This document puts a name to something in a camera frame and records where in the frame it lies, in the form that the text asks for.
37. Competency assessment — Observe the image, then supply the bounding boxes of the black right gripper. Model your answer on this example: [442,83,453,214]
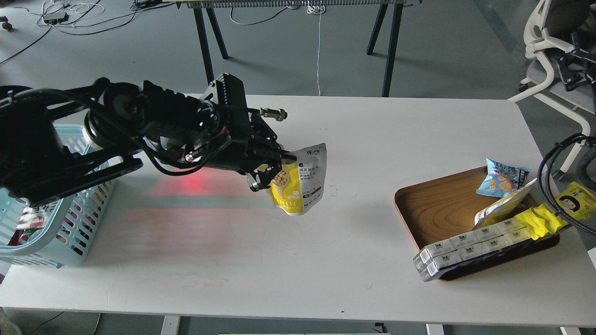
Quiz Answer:
[557,48,596,92]

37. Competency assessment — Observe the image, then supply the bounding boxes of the black trestle table legs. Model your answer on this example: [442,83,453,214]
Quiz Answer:
[181,0,405,97]

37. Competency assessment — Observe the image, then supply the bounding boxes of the white hanging cable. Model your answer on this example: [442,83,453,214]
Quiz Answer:
[306,4,327,96]

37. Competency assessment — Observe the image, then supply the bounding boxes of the long white snack box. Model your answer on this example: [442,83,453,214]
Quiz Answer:
[413,218,532,281]

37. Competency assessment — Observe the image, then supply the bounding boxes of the white office chair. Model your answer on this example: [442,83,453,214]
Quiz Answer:
[508,0,596,182]

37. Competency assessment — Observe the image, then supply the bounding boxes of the black power adapter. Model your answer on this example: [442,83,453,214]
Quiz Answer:
[42,11,69,25]

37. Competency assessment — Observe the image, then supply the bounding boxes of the yellow white snack pouch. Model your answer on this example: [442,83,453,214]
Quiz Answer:
[473,178,538,229]

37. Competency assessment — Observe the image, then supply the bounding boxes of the blue snack bag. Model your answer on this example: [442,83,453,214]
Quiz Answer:
[475,158,531,198]

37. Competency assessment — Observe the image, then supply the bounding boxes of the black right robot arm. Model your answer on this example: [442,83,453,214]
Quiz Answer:
[535,47,596,236]

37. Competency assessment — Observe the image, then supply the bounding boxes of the brown wooden tray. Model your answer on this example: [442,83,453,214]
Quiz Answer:
[394,167,560,281]

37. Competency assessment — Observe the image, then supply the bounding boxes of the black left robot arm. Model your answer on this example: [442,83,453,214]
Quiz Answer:
[0,74,296,206]

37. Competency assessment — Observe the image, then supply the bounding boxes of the yellow cartoon snack bag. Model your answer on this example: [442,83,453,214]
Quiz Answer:
[515,182,596,241]

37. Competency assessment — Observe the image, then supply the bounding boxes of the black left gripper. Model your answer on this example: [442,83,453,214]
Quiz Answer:
[186,74,297,192]

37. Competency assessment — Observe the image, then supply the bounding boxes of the yellow nut snack pouch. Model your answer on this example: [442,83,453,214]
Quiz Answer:
[269,143,327,216]

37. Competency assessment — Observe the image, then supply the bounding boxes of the light blue plastic basket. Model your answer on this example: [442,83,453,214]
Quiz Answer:
[0,124,117,268]

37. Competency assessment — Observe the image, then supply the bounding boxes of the white snack bag in basket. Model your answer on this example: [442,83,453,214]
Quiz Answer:
[8,204,55,246]

